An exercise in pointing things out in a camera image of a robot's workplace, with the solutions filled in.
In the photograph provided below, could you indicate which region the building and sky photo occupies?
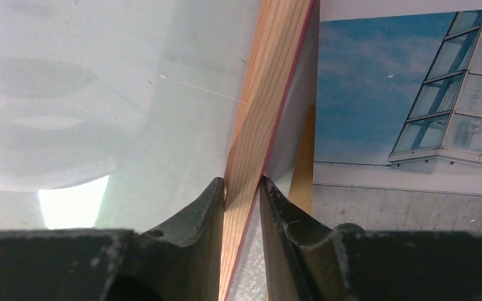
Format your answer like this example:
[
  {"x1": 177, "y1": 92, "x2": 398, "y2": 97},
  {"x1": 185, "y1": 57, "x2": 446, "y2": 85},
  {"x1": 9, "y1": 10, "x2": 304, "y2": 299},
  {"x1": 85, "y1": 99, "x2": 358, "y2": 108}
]
[{"x1": 313, "y1": 1, "x2": 482, "y2": 233}]

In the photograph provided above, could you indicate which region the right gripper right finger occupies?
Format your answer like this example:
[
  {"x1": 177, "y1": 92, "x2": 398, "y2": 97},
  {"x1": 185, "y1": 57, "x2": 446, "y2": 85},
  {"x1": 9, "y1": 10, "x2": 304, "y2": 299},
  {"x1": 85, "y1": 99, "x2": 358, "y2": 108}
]
[{"x1": 259, "y1": 177, "x2": 482, "y2": 300}]

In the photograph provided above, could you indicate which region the orange wooden picture frame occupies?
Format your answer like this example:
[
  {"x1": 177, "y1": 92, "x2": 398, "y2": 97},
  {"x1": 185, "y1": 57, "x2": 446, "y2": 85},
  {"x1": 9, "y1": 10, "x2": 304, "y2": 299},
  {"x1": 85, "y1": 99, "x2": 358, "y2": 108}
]
[{"x1": 218, "y1": 1, "x2": 315, "y2": 300}]

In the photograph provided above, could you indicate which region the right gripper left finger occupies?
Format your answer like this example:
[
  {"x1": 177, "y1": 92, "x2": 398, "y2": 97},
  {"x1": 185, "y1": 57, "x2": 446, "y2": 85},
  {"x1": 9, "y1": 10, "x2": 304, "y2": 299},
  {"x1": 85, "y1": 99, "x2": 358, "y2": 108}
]
[{"x1": 0, "y1": 177, "x2": 224, "y2": 300}]

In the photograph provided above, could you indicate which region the brown backing board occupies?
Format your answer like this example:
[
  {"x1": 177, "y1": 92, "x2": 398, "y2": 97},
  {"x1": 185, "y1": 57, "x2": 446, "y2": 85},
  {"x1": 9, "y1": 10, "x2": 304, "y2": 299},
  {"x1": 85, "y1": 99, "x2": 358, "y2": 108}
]
[{"x1": 288, "y1": 105, "x2": 316, "y2": 214}]

